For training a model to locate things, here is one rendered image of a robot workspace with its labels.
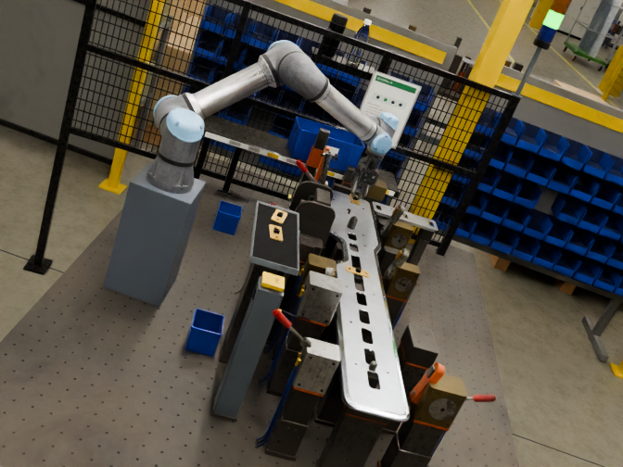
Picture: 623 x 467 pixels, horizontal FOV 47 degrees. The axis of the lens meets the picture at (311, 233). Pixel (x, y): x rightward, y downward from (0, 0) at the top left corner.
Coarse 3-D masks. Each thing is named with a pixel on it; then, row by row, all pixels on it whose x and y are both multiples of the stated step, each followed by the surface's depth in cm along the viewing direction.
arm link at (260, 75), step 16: (272, 48) 240; (288, 48) 234; (256, 64) 237; (272, 64) 234; (224, 80) 236; (240, 80) 235; (256, 80) 235; (272, 80) 236; (176, 96) 235; (192, 96) 234; (208, 96) 234; (224, 96) 234; (240, 96) 237; (160, 112) 231; (208, 112) 236
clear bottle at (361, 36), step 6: (366, 24) 315; (360, 30) 316; (366, 30) 316; (354, 36) 319; (360, 36) 316; (366, 36) 316; (366, 42) 318; (354, 48) 319; (360, 48) 318; (348, 54) 322; (354, 54) 319; (360, 54) 319; (354, 60) 320
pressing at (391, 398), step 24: (336, 192) 301; (336, 216) 280; (360, 216) 288; (360, 240) 268; (336, 264) 244; (360, 264) 251; (336, 312) 217; (384, 312) 227; (360, 336) 210; (384, 336) 214; (360, 360) 199; (384, 360) 203; (360, 384) 190; (384, 384) 193; (360, 408) 181; (384, 408) 184; (408, 408) 188
